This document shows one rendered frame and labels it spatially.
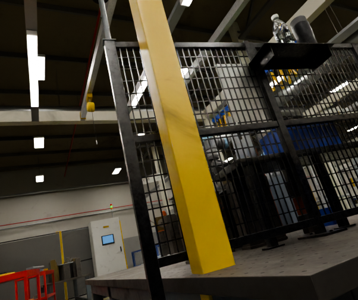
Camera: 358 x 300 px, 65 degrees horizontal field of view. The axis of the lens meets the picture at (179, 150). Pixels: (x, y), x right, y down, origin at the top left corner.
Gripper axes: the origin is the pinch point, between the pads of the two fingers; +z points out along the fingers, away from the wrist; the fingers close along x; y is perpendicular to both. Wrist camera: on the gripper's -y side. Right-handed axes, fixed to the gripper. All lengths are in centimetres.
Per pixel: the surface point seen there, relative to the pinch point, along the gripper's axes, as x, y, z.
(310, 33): -27, -68, -49
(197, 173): 42, -68, 5
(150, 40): 46, -68, -44
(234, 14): -128, 88, -225
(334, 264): 40, -105, 32
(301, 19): -26, -68, -56
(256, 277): 47, -94, 32
